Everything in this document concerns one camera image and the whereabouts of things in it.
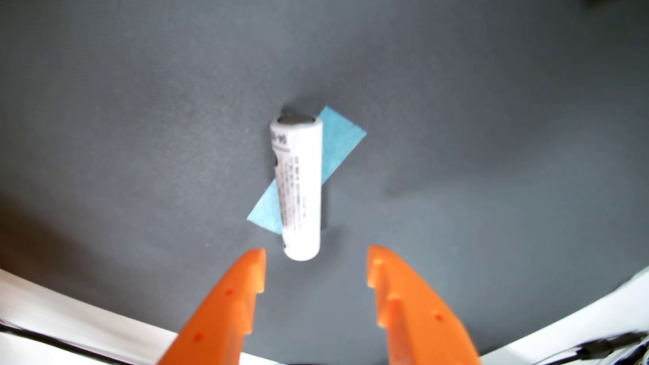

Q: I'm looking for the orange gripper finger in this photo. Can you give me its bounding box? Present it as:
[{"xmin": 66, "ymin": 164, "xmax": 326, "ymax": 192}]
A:
[
  {"xmin": 366, "ymin": 245, "xmax": 482, "ymax": 365},
  {"xmin": 156, "ymin": 247, "xmax": 267, "ymax": 365}
]

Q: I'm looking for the white cylindrical battery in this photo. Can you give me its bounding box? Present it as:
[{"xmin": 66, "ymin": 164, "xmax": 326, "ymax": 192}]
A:
[{"xmin": 270, "ymin": 114, "xmax": 323, "ymax": 262}]

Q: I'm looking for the light blue tape piece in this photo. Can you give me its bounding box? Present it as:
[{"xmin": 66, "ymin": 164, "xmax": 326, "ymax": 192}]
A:
[{"xmin": 247, "ymin": 105, "xmax": 367, "ymax": 235}]

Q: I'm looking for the dark grey mat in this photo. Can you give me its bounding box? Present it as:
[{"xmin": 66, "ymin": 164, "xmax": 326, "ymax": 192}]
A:
[{"xmin": 0, "ymin": 0, "xmax": 649, "ymax": 365}]

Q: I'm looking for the thin black cable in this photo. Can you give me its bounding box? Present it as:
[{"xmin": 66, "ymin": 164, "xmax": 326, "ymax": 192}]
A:
[{"xmin": 0, "ymin": 322, "xmax": 133, "ymax": 365}]

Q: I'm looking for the black cable with inline box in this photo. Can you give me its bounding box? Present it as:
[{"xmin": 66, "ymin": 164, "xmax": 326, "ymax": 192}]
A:
[{"xmin": 532, "ymin": 331, "xmax": 649, "ymax": 365}]

